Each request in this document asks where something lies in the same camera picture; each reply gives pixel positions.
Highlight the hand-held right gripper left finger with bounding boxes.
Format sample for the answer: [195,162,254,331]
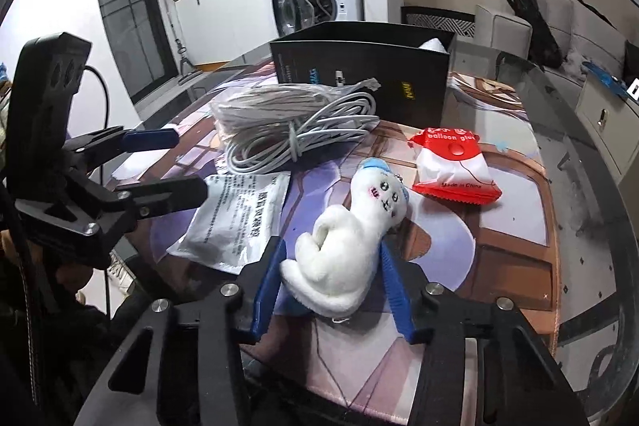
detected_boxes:
[75,236,288,426]

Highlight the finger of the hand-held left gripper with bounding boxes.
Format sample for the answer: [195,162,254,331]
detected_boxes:
[62,128,181,170]
[90,176,208,221]

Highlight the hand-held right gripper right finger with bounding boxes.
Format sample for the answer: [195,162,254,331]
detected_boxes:
[378,241,591,426]

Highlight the white plush toy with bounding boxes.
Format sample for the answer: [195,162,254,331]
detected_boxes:
[280,157,413,318]

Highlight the white printed plastic bag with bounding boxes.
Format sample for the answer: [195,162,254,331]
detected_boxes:
[166,173,292,275]

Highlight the cream rope bundle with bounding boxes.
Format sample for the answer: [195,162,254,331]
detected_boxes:
[210,78,383,138]

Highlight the white cable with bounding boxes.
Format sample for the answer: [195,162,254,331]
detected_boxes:
[222,91,381,175]

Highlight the red and white packet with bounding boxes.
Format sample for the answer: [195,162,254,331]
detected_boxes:
[407,125,503,206]

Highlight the black cardboard box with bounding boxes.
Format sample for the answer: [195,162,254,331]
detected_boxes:
[270,21,458,128]

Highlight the mop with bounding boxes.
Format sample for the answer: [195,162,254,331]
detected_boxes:
[157,0,201,83]

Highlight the printed desk mat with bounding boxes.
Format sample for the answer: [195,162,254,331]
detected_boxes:
[112,71,562,426]

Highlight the black framed glass door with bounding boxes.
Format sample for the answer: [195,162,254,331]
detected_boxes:
[92,0,179,105]

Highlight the white base cabinet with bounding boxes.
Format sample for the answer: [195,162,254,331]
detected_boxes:
[172,0,278,68]

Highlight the grey side cabinet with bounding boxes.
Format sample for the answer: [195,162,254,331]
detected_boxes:
[574,61,639,178]

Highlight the black white patterned panel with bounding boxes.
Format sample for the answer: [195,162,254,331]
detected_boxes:
[401,6,477,39]

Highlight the blue plastic bag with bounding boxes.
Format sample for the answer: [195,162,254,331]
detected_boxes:
[581,60,631,100]

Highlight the black backpack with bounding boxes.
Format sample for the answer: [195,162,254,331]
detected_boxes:
[502,0,563,68]

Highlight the black cable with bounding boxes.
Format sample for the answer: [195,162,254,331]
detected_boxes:
[82,65,111,130]

